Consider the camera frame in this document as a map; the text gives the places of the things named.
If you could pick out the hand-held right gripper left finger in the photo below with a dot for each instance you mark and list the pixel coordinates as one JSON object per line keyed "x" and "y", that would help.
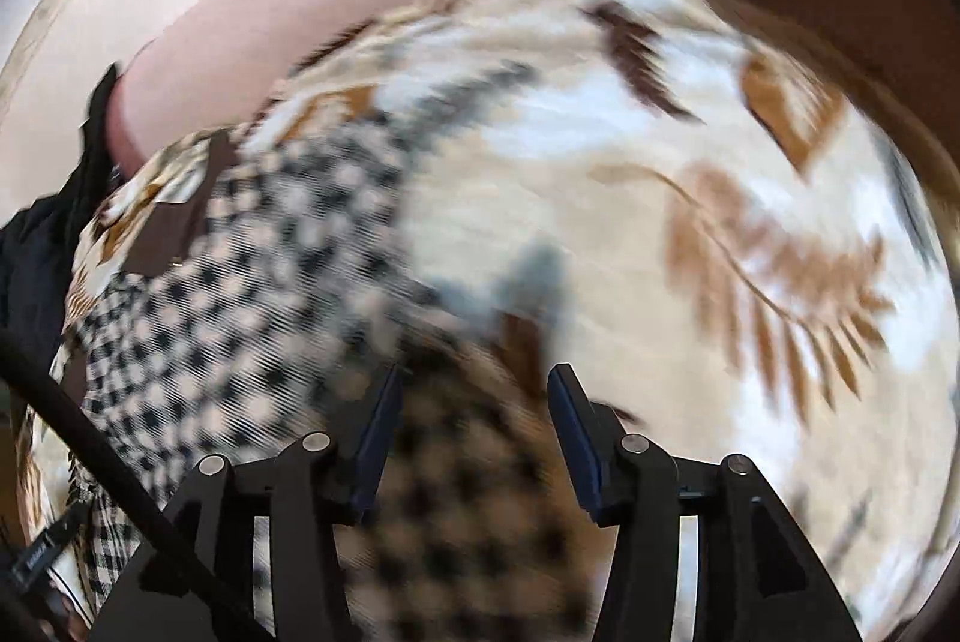
{"x": 375, "y": 439}

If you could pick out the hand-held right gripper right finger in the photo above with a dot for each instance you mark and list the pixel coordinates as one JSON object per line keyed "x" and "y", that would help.
{"x": 577, "y": 439}

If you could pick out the black white checkered coat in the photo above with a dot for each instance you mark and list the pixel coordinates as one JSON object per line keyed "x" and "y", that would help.
{"x": 225, "y": 312}

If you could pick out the black clothes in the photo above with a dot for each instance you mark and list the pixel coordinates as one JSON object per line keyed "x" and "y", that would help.
{"x": 37, "y": 267}

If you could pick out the leaf printed blanket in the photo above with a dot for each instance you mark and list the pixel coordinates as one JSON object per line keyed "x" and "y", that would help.
{"x": 637, "y": 199}

